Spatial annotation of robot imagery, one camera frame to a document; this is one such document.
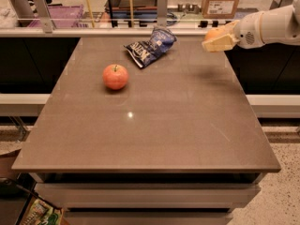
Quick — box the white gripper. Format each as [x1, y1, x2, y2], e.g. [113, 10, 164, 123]
[202, 12, 264, 53]

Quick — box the orange fruit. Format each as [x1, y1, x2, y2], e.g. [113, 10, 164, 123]
[204, 27, 225, 41]

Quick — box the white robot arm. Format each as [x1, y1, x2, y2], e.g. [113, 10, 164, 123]
[202, 0, 300, 53]

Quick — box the red apple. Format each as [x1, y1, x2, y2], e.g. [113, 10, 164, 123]
[102, 64, 128, 90]

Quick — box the brown cardboard box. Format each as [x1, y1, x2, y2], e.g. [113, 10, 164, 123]
[201, 0, 239, 19]

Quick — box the blue chip bag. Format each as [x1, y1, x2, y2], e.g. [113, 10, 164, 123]
[125, 27, 177, 68]

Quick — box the purple plastic crate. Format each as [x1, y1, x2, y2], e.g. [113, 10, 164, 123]
[29, 5, 83, 28]

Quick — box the colourful snack box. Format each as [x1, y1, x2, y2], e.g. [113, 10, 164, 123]
[19, 199, 64, 225]

